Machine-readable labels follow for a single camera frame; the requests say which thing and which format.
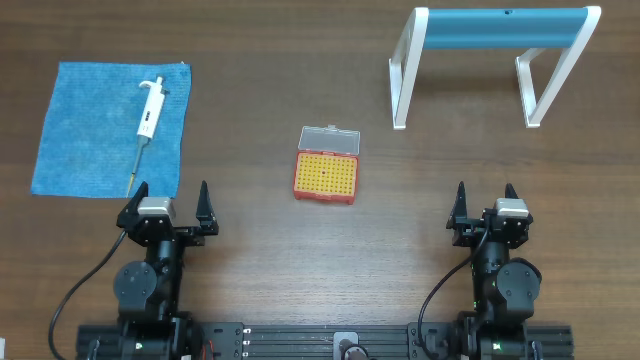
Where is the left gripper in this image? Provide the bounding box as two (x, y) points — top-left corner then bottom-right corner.
(116, 179), (220, 248)

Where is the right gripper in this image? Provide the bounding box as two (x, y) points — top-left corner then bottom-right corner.
(445, 180), (534, 249)

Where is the white pipette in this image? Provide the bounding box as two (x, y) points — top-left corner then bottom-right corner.
(126, 75), (171, 197)

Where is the blue cloth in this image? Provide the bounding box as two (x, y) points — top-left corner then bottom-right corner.
(29, 60), (193, 200)

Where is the red and yellow tip box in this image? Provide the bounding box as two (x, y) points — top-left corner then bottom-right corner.
(292, 124), (362, 206)

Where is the white and blue stand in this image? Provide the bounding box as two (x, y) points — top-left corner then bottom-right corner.
(387, 4), (603, 131)

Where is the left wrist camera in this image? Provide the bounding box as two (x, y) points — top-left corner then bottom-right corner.
(135, 195), (178, 225)

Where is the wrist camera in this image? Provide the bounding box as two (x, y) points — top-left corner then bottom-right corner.
(135, 195), (178, 225)
(492, 196), (531, 219)

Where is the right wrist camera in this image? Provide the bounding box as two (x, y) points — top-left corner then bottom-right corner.
(492, 196), (531, 219)

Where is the black cable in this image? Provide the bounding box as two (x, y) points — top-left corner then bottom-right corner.
(417, 223), (491, 360)
(47, 228), (129, 360)

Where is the mounting rail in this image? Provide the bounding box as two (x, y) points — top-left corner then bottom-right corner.
(75, 321), (574, 360)

